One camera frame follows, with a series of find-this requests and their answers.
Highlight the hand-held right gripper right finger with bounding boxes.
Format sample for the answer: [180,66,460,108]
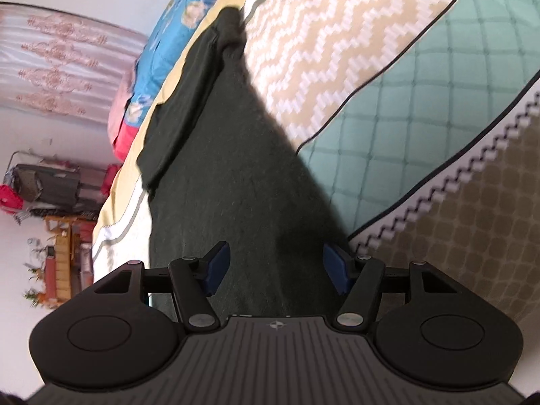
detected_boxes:
[323,242,470,333]

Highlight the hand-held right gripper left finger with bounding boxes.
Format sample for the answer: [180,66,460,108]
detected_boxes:
[80,240,231,333]

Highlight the dark green sweater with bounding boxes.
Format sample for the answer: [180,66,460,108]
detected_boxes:
[137,6,352,318]

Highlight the metal clothes rack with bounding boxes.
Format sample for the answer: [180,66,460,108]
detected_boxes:
[2,150,123,222]

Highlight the grey hanging clothes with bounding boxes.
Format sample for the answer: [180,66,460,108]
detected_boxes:
[15,162,82,204]

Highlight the wooden shelf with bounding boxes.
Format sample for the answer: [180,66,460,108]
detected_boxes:
[23,214,97,306]

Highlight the red bed sheet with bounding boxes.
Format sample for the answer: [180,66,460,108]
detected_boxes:
[110,124,142,162]

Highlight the pink blanket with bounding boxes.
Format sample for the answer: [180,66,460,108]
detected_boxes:
[107,77,136,138]

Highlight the yellow teal patterned quilt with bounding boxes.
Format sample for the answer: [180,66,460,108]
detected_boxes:
[90,0,540,393]

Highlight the red hanging garment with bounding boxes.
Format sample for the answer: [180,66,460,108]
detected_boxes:
[0,183,25,212]

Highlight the blue floral bed sheet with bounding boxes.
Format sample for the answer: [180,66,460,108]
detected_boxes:
[129,0,245,115]

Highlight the pink patterned curtain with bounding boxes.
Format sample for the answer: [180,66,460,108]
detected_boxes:
[0,2,149,126]

